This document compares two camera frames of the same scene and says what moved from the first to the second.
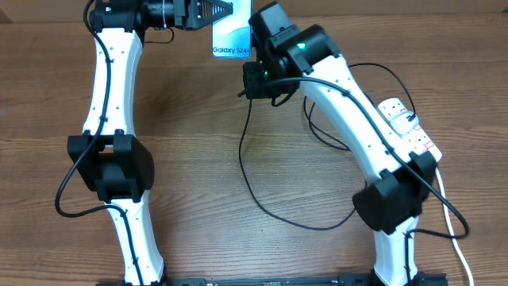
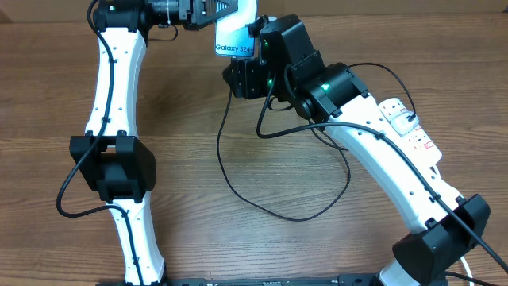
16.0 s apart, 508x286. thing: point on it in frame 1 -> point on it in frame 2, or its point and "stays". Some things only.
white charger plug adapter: (402, 125) stays
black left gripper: (189, 16) stays
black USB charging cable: (321, 140) -> (248, 200)
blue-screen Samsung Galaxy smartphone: (232, 36) stays
